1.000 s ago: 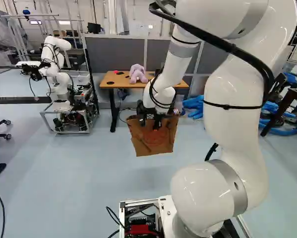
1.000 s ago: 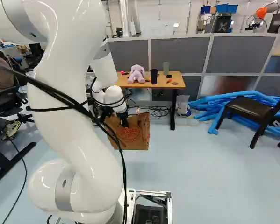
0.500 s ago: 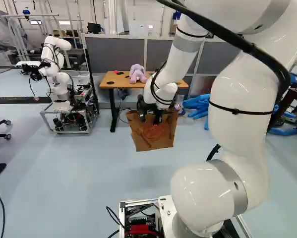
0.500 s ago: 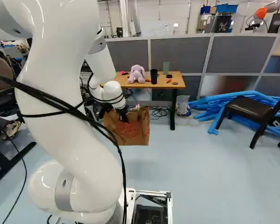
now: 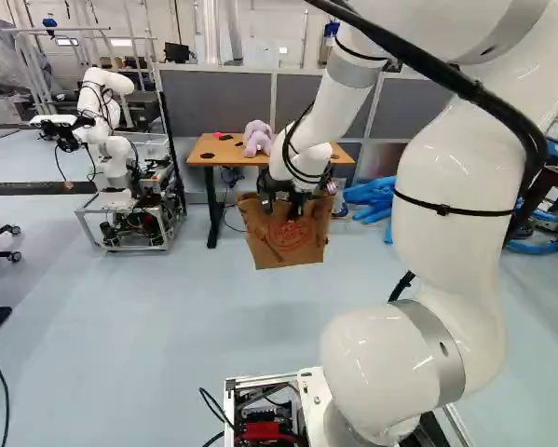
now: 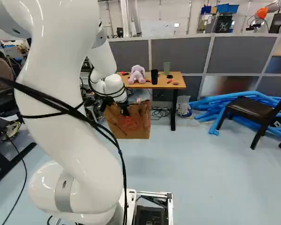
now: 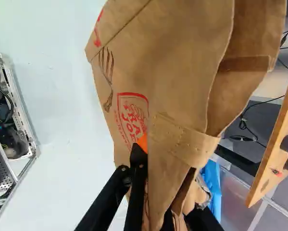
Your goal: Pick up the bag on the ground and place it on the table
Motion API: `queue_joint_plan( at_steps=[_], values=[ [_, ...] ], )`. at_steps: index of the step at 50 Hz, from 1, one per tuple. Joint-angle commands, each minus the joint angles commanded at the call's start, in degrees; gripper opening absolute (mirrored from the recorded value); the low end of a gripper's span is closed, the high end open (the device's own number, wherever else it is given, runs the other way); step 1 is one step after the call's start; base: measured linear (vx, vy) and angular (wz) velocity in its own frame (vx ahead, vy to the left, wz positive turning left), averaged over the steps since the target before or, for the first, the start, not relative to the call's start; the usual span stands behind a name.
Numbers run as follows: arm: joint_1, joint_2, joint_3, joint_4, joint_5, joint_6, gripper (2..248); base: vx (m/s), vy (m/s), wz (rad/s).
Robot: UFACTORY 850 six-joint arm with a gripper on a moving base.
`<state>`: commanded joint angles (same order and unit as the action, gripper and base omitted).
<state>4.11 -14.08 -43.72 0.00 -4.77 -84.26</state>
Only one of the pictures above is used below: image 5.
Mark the black round coaster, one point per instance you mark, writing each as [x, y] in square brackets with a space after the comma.
[207, 155]

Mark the wooden table with black legs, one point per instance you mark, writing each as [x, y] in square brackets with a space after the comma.
[213, 150]

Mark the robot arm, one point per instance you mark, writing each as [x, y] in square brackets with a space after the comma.
[451, 186]

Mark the purple plush toy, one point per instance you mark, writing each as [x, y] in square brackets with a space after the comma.
[255, 139]

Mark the white robot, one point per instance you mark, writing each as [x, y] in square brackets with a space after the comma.
[104, 116]

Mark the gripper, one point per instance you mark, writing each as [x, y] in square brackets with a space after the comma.
[271, 185]

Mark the black office chair base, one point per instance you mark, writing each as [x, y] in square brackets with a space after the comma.
[1, 255]

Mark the brown paper bag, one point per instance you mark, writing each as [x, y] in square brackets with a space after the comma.
[283, 247]

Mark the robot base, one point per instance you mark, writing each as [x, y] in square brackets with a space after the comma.
[260, 400]

